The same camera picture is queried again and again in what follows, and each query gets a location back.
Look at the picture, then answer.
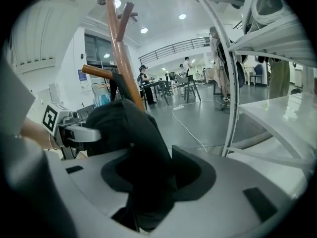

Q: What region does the black backpack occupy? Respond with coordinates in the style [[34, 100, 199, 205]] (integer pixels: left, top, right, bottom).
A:
[[84, 72, 179, 233]]

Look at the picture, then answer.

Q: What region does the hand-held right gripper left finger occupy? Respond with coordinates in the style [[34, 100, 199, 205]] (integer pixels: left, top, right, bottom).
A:
[[46, 149, 136, 218]]

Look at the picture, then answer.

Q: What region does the person's white printed shirt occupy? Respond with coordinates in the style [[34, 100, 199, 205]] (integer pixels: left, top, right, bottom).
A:
[[0, 56, 37, 136]]

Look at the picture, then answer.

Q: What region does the blue wall poster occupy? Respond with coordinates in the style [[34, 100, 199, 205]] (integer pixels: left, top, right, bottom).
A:
[[77, 69, 89, 87]]

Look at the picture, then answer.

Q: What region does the white metal shelving unit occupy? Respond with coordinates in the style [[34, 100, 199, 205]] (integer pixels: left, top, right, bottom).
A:
[[185, 0, 317, 173]]

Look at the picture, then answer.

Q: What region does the dark wooden chair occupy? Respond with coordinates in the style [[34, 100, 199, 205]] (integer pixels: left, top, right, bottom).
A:
[[182, 75, 202, 103]]

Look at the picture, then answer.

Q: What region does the grey table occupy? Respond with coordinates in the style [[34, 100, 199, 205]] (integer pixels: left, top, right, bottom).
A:
[[142, 80, 169, 102]]

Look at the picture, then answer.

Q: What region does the blue chair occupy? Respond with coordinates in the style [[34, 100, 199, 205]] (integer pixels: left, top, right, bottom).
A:
[[250, 64, 264, 86]]

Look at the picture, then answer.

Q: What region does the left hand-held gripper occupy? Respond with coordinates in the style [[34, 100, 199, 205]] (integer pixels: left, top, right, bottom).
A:
[[42, 102, 102, 160]]

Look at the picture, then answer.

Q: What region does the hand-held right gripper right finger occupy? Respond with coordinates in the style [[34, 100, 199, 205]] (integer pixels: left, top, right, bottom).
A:
[[148, 145, 308, 238]]

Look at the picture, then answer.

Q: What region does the white oval appliance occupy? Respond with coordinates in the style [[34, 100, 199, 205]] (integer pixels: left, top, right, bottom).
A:
[[244, 0, 298, 34]]

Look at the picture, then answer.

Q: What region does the dark glass window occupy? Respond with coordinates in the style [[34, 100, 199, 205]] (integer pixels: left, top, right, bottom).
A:
[[84, 33, 117, 66]]

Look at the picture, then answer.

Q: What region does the person's left forearm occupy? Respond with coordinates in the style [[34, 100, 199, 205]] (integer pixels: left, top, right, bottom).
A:
[[19, 118, 59, 151]]

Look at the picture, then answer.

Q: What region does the brown wooden coat rack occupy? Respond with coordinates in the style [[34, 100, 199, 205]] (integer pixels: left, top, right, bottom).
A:
[[81, 0, 147, 113]]

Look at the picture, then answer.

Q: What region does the long white cable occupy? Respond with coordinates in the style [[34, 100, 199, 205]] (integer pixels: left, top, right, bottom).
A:
[[165, 99, 223, 153]]

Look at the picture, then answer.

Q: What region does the grey metal railing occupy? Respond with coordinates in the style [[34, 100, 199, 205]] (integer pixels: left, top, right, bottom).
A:
[[138, 36, 211, 65]]

